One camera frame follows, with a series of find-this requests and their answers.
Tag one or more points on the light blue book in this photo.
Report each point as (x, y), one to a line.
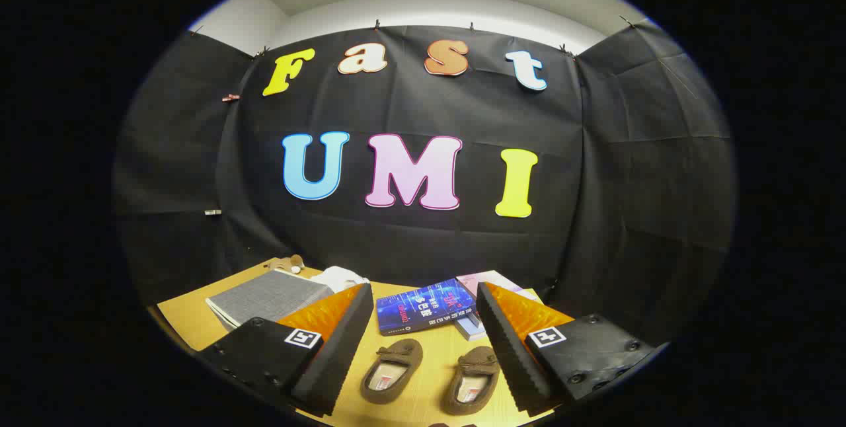
(470, 329)

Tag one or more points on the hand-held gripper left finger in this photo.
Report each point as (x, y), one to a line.
(340, 348)

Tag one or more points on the pink cover book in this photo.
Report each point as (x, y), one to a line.
(486, 279)

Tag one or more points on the blue glossy book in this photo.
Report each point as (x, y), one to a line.
(423, 308)

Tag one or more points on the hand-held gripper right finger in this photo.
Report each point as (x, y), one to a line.
(512, 354)

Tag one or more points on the brown striped plush toy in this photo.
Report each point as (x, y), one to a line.
(291, 262)

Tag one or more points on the brown fuzzy moccasin shoe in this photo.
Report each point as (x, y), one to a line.
(470, 384)
(391, 374)

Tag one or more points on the black backdrop cloth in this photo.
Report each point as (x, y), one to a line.
(595, 182)

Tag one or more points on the white plush toy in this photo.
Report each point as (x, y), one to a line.
(338, 276)

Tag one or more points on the grey fabric storage box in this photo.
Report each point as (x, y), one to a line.
(264, 295)

